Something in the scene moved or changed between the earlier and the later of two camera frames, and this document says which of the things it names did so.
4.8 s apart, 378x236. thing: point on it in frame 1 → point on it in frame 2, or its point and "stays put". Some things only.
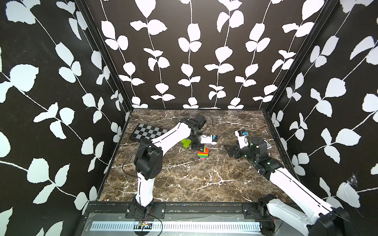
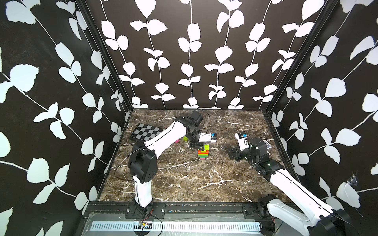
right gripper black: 233,149 stays put
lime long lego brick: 186,142 → 206,148
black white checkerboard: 143,131 stays put
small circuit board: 143,225 stays put
